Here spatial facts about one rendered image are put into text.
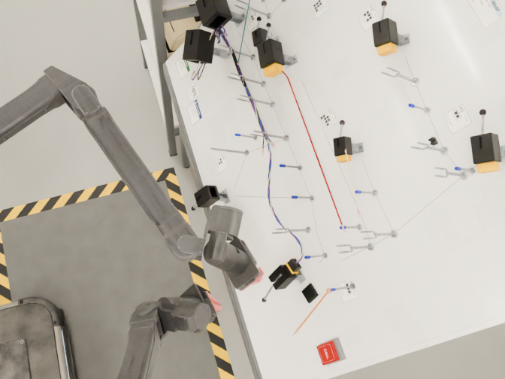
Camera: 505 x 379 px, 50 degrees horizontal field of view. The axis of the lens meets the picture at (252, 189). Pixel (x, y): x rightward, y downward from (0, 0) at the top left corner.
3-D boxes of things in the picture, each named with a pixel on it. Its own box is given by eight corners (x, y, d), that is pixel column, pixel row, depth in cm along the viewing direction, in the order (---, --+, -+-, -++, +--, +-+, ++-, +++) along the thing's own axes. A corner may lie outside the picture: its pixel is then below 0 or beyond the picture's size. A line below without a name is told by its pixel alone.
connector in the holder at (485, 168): (499, 162, 106) (494, 161, 104) (500, 171, 106) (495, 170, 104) (481, 165, 108) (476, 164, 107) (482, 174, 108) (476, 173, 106)
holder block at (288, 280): (277, 275, 146) (267, 277, 143) (289, 263, 143) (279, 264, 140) (285, 289, 144) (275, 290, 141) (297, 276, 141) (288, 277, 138)
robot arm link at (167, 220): (74, 113, 122) (63, 92, 111) (96, 101, 123) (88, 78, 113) (182, 268, 116) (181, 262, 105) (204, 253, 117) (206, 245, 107)
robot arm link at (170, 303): (152, 295, 122) (149, 321, 121) (174, 299, 118) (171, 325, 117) (173, 295, 127) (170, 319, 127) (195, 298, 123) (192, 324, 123)
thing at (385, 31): (405, 4, 128) (385, -7, 121) (410, 50, 126) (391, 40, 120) (388, 11, 131) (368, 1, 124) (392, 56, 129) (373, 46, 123)
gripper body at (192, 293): (199, 283, 132) (178, 283, 126) (216, 319, 127) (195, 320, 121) (182, 298, 134) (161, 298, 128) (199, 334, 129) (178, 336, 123)
